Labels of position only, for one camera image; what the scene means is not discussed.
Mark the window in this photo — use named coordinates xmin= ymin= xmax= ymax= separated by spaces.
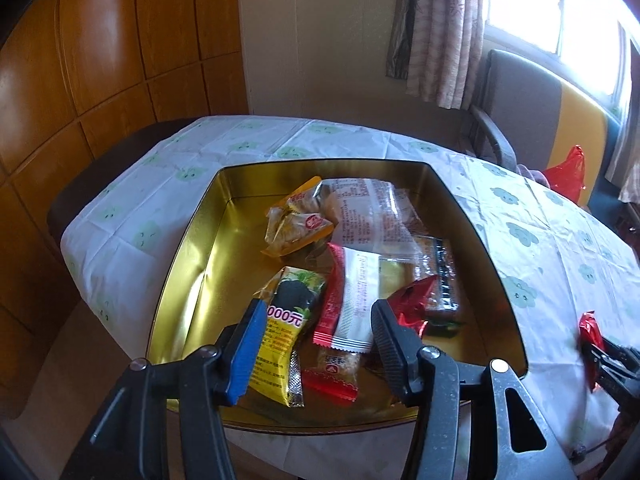
xmin=485 ymin=0 xmax=628 ymax=98

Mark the grey yellow blue armchair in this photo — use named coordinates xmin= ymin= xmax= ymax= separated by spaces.
xmin=467 ymin=49 xmax=626 ymax=211

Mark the patterned beige curtain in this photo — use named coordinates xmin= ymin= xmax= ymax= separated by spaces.
xmin=385 ymin=0 xmax=483 ymax=108
xmin=605 ymin=60 xmax=640 ymax=186

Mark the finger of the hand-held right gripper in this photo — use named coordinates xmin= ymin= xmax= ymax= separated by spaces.
xmin=602 ymin=335 xmax=640 ymax=362
xmin=581 ymin=341 xmax=632 ymax=392

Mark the red foil snack packet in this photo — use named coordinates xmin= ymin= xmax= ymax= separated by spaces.
xmin=387 ymin=275 xmax=441 ymax=338
xmin=579 ymin=311 xmax=607 ymax=393

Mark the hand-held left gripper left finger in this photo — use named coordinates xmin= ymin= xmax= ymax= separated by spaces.
xmin=65 ymin=299 xmax=268 ymax=480

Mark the gold square tin box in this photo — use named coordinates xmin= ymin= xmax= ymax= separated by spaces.
xmin=145 ymin=158 xmax=530 ymax=433

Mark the red plastic bag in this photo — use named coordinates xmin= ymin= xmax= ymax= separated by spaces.
xmin=542 ymin=145 xmax=586 ymax=203

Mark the wooden wardrobe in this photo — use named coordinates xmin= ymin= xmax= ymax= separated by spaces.
xmin=0 ymin=0 xmax=251 ymax=411

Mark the orange edged clear pastry packet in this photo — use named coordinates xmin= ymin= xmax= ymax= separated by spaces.
xmin=260 ymin=176 xmax=337 ymax=258

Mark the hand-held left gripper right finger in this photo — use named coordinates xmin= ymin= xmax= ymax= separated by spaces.
xmin=370 ymin=299 xmax=581 ymax=480

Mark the corn print cracker packet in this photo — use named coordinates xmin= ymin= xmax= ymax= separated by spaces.
xmin=412 ymin=234 xmax=463 ymax=336

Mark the purple cloth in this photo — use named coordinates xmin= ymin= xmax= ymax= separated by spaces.
xmin=520 ymin=165 xmax=551 ymax=188

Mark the clear bread packet red print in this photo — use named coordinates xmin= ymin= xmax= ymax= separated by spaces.
xmin=320 ymin=177 xmax=426 ymax=263

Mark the white and red snack packet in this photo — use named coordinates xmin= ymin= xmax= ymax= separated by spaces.
xmin=312 ymin=242 xmax=383 ymax=353

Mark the yellow and silver snack packet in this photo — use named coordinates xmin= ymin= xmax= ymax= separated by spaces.
xmin=247 ymin=266 xmax=328 ymax=408

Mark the orange and white bar packet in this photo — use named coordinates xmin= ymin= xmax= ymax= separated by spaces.
xmin=300 ymin=347 xmax=361 ymax=402

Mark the cloud print white tablecloth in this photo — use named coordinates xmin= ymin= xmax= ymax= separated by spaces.
xmin=60 ymin=115 xmax=640 ymax=466

